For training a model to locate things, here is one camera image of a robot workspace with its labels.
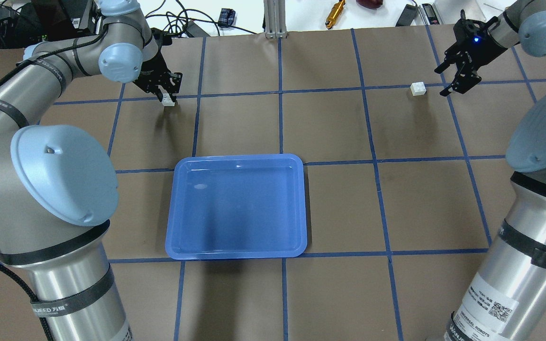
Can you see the aluminium frame post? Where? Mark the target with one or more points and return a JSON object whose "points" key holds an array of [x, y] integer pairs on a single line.
{"points": [[275, 19]]}

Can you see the blue plastic tray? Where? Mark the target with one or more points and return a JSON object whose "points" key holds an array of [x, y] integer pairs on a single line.
{"points": [[237, 207]]}

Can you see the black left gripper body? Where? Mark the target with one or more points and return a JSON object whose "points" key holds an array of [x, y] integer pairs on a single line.
{"points": [[151, 72]]}

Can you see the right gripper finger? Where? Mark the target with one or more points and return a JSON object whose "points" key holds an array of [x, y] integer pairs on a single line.
{"points": [[454, 55]]}

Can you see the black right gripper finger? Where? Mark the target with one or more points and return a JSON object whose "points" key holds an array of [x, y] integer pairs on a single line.
{"points": [[466, 77]]}

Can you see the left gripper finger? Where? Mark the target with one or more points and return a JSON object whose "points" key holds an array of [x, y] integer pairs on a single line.
{"points": [[175, 85], [155, 89]]}

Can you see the gold metal cylinder tool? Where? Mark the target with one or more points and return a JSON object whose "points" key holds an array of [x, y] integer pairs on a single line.
{"points": [[333, 16]]}

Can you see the small blue black device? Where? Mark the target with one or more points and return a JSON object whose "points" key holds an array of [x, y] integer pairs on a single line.
{"points": [[227, 18]]}

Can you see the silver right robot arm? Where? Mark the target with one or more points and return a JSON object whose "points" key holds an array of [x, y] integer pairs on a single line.
{"points": [[507, 296]]}

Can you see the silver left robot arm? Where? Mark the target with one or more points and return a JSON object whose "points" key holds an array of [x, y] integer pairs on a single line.
{"points": [[58, 187]]}

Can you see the white block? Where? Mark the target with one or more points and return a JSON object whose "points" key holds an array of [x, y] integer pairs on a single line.
{"points": [[167, 100], [418, 88]]}

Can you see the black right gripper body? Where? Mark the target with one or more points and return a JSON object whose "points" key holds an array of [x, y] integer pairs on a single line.
{"points": [[476, 49]]}

